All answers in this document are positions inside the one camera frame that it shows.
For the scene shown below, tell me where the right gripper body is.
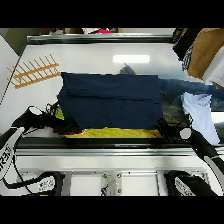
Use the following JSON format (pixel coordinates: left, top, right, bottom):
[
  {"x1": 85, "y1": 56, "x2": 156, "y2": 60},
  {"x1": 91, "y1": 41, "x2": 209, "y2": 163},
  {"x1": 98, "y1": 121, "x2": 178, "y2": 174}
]
[{"x1": 156, "y1": 117, "x2": 180, "y2": 139}]

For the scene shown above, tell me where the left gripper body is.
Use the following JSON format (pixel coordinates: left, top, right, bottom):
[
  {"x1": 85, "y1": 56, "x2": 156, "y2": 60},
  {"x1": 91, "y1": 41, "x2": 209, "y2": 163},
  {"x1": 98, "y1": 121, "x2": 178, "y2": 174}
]
[{"x1": 49, "y1": 116, "x2": 82, "y2": 135}]

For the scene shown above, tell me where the navy T-shirt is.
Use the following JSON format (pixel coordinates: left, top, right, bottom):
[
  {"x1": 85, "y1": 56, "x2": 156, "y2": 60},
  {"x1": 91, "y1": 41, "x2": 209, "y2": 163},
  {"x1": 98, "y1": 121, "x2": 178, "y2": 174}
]
[{"x1": 57, "y1": 71, "x2": 164, "y2": 132}]

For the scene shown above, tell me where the light blue T-shirt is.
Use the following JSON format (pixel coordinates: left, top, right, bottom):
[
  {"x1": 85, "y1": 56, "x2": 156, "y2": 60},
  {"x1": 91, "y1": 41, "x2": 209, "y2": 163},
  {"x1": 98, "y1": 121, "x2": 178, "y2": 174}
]
[{"x1": 181, "y1": 92, "x2": 222, "y2": 146}]

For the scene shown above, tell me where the wooden rack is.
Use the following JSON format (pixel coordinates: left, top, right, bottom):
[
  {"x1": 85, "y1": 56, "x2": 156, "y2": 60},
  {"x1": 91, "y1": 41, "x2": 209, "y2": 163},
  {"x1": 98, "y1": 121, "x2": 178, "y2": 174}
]
[{"x1": 6, "y1": 53, "x2": 62, "y2": 90}]

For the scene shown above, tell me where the checked garment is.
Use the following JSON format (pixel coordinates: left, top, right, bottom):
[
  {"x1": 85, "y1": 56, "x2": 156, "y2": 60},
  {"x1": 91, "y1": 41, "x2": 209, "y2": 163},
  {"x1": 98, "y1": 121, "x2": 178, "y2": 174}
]
[{"x1": 181, "y1": 42, "x2": 198, "y2": 73}]

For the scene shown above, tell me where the white garment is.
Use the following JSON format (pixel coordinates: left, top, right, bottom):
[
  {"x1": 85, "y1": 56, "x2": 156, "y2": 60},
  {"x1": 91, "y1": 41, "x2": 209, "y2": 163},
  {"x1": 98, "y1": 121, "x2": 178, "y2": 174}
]
[{"x1": 202, "y1": 46, "x2": 224, "y2": 88}]

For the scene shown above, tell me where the black garment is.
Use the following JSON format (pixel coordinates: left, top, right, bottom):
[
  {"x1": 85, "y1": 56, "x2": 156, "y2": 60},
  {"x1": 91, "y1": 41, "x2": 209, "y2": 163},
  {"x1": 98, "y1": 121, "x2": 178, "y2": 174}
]
[{"x1": 171, "y1": 28, "x2": 203, "y2": 62}]

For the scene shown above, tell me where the brown garment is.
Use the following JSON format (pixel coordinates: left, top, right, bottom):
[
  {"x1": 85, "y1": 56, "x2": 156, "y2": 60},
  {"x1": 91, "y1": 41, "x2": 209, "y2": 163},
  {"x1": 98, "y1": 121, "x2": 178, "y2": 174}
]
[{"x1": 187, "y1": 28, "x2": 224, "y2": 80}]

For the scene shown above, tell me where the silver frame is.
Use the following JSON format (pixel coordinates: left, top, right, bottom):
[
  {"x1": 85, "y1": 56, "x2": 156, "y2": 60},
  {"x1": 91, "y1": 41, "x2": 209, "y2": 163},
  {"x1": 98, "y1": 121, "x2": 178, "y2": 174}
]
[{"x1": 0, "y1": 146, "x2": 224, "y2": 197}]

